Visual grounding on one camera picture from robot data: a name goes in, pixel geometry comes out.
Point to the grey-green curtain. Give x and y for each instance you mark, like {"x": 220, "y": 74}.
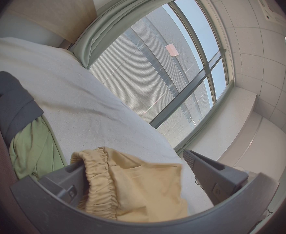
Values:
{"x": 104, "y": 28}

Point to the white ceiling air vent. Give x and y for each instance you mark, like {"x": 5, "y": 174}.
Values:
{"x": 269, "y": 1}

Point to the green garment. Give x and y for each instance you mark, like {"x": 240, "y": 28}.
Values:
{"x": 33, "y": 150}

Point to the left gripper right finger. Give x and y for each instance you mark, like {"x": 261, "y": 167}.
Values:
{"x": 213, "y": 177}

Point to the black garment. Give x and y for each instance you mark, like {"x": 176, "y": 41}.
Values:
{"x": 14, "y": 101}

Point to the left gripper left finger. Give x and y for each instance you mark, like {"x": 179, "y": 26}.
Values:
{"x": 60, "y": 181}

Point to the window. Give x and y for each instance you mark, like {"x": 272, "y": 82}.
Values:
{"x": 157, "y": 82}

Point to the tan shorts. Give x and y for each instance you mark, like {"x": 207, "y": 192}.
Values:
{"x": 145, "y": 191}

